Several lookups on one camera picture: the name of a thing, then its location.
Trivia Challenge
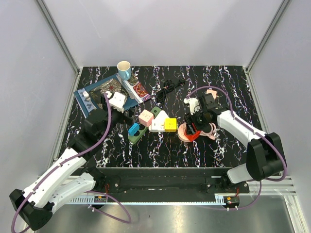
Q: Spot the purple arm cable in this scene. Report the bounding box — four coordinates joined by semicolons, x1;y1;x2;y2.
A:
11;92;133;233
186;86;287;211

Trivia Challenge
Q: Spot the blue patterned placemat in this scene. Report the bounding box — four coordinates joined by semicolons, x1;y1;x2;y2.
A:
73;73;151;117

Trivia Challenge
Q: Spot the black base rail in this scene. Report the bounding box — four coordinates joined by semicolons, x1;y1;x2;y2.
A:
77;167;248;203

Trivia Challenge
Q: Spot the black power cable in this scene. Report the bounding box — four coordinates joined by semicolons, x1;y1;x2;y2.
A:
155;79;186;104

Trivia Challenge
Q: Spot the yellow cube socket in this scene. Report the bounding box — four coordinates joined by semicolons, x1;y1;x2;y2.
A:
164;118;178;132

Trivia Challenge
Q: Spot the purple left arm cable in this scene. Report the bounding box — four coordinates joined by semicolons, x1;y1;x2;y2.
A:
11;92;133;233

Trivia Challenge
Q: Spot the beige cube socket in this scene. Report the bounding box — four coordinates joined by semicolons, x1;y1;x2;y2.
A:
206;89;218;99

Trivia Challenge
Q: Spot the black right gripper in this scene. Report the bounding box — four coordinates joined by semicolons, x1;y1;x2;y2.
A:
183;108;209;136

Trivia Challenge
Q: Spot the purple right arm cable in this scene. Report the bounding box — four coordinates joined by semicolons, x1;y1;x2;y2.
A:
186;86;287;211

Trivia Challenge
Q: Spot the pink cube socket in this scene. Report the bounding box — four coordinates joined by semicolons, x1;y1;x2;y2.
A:
138;109;154;127

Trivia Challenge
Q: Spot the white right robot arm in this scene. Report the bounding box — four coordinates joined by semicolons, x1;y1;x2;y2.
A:
184;93;287;193

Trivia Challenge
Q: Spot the teal ceramic mug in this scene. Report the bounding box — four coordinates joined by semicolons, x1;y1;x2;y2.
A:
117;61;132;81

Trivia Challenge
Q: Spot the green power strip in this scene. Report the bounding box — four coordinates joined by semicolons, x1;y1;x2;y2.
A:
128;107;161;144

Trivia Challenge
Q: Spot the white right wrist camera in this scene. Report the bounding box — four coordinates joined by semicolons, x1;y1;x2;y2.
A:
184;98;201;115

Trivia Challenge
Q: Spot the silver fork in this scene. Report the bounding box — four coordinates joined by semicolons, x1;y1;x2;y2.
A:
82;91;90;101

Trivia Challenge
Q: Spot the dark floral square plate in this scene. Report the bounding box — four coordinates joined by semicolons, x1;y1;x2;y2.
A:
89;78;128;109

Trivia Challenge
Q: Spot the pink round socket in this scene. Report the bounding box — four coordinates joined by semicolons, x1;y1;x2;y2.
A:
177;123;193;143

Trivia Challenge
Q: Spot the white triangular power strip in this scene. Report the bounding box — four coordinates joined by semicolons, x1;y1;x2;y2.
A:
148;110;169;133

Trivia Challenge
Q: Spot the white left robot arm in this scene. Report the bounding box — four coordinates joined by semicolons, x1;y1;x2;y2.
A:
9;108;134;232

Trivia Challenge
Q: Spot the blue plug adapter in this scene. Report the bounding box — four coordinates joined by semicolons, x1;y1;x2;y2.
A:
128;123;139;136

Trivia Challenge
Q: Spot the red cube socket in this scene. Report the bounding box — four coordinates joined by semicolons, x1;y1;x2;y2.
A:
184;131;201;142

